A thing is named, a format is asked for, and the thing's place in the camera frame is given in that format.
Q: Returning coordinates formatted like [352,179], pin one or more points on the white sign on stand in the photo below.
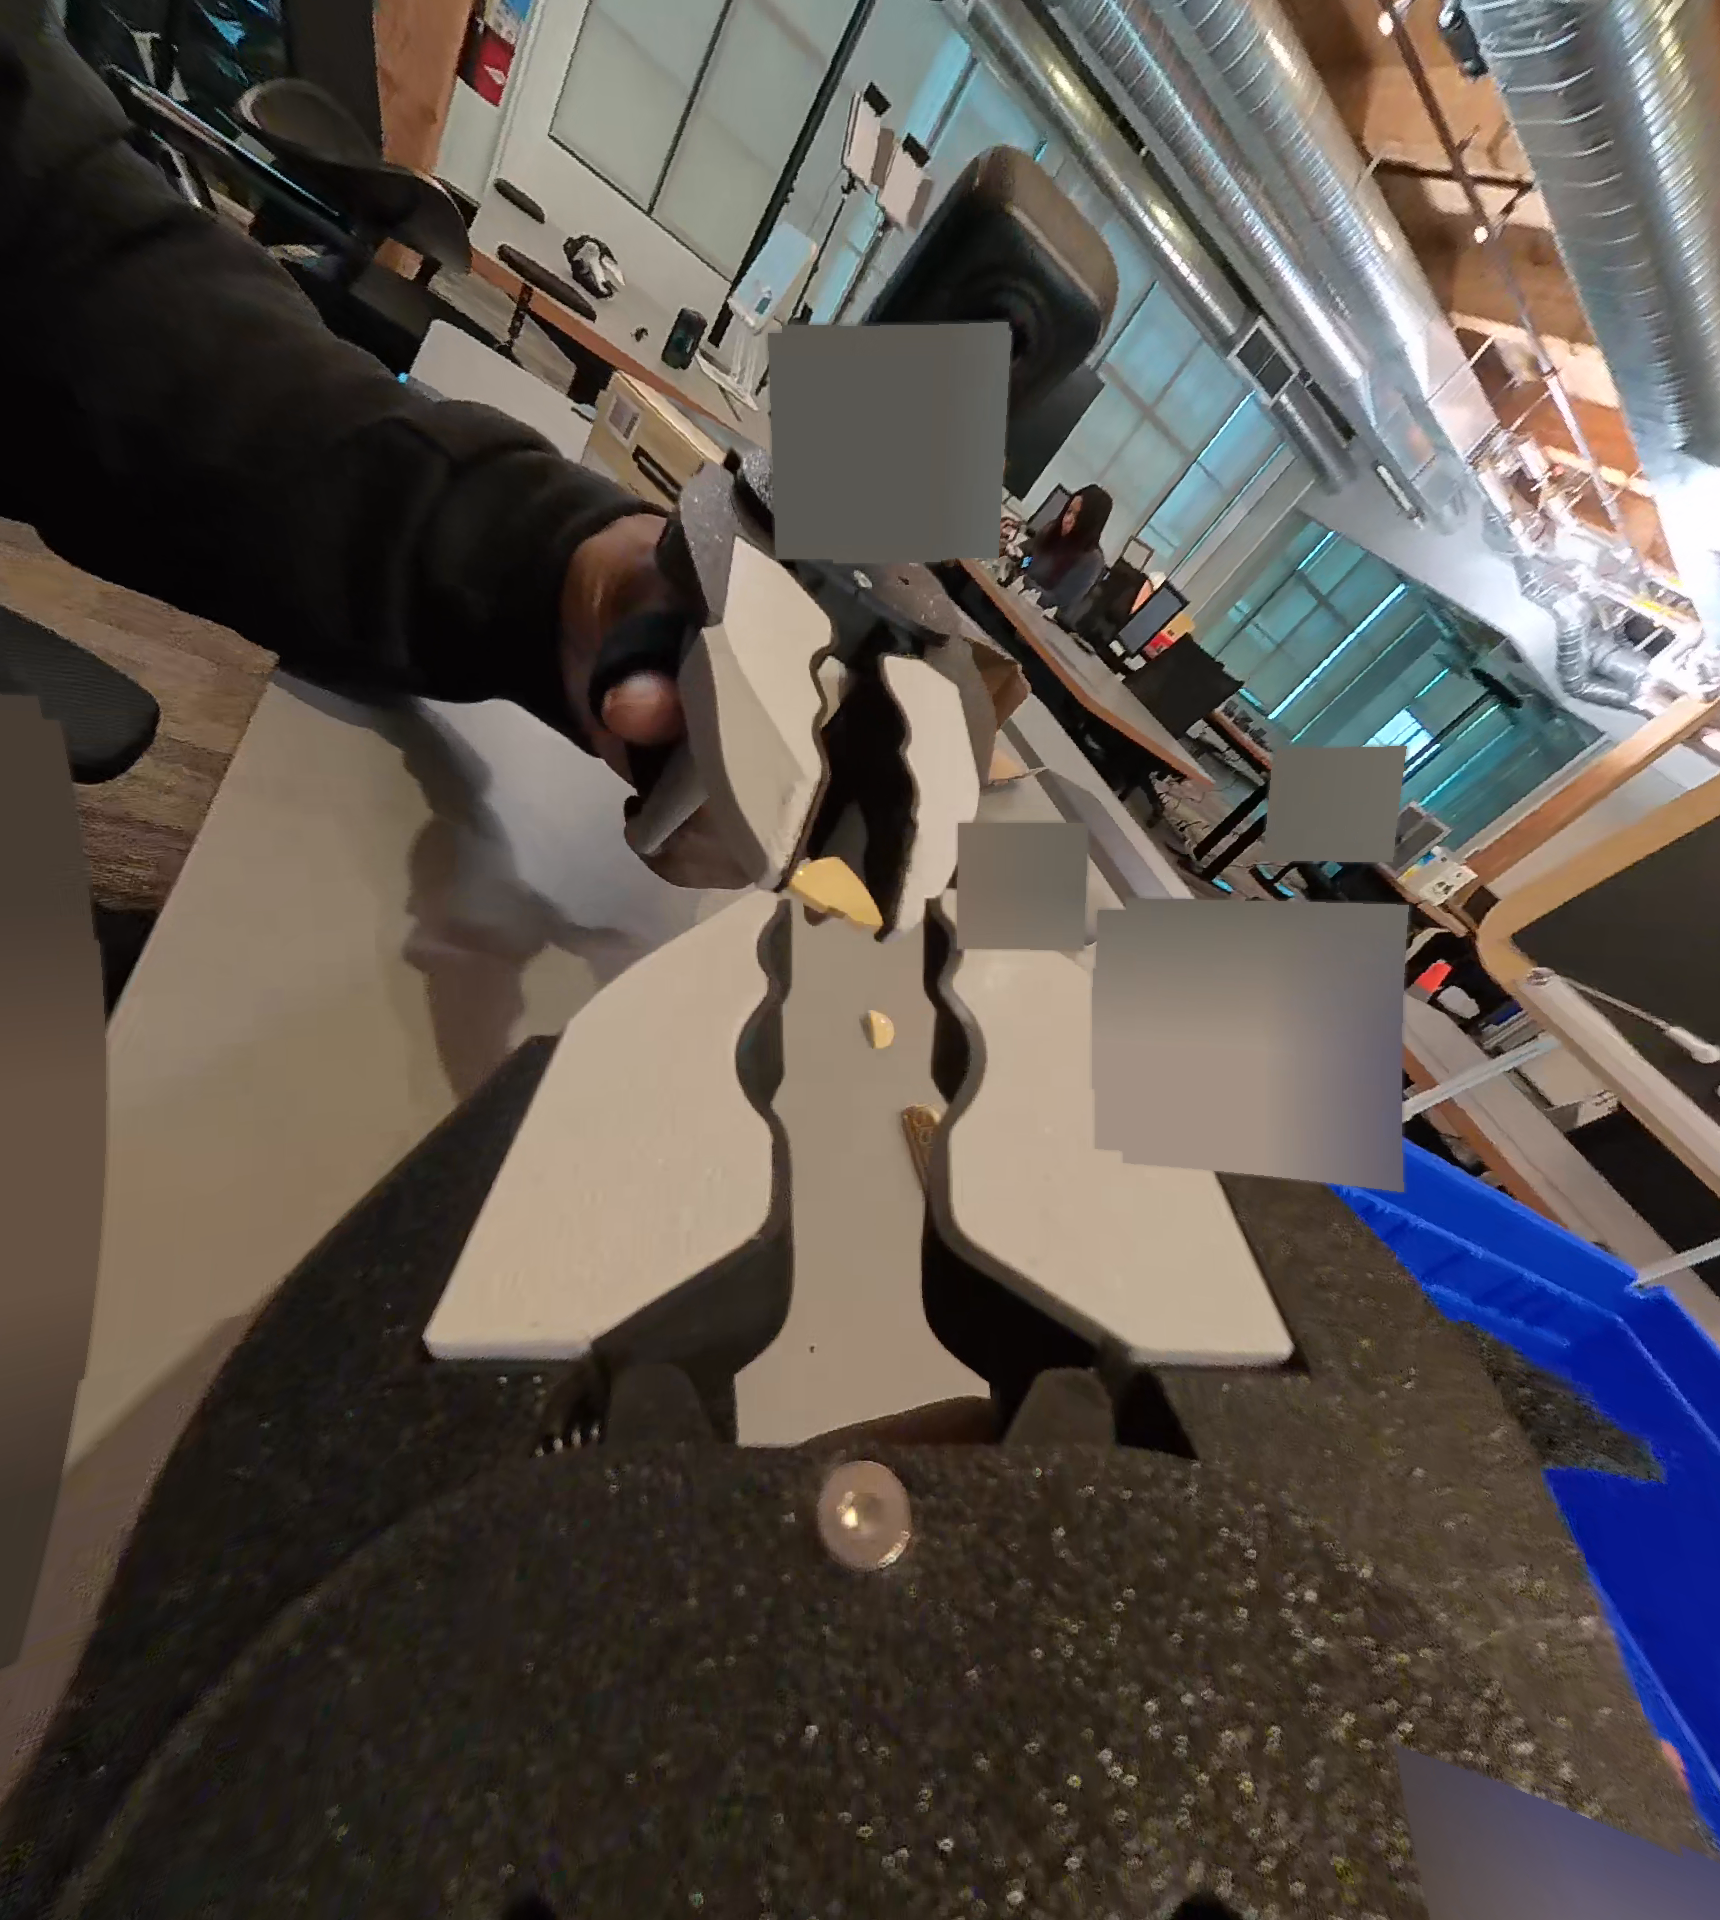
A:
[773,278]

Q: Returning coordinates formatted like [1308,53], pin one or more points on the white panels on tripod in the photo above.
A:
[891,165]

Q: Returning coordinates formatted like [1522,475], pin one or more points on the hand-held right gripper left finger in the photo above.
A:
[621,1171]

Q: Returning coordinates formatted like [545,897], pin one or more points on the blue plastic storage bin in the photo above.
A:
[1670,1424]

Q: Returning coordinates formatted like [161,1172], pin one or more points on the grey desk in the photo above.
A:
[321,974]

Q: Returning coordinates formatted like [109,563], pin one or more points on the long desk with wooden edge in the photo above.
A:
[1101,690]

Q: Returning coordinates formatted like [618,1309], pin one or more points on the tan brick assembly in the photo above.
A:
[921,1142]

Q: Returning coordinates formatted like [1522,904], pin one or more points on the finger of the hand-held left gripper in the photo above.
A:
[763,705]
[942,750]

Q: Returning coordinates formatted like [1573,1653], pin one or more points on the black handheld device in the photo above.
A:
[683,339]

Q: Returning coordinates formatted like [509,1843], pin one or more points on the clear acrylic board stand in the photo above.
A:
[1474,1072]

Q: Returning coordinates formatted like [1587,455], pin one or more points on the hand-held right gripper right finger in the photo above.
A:
[1085,1261]

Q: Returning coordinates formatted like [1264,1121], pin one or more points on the person's left forearm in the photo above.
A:
[200,421]

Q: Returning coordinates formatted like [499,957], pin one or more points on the person's left hand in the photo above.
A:
[621,578]

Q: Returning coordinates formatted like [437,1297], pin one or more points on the open cardboard set box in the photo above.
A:
[650,435]

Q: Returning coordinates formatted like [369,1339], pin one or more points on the side table with wooden edge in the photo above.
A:
[604,322]

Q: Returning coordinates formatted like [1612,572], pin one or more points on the tan curved brick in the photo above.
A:
[838,897]

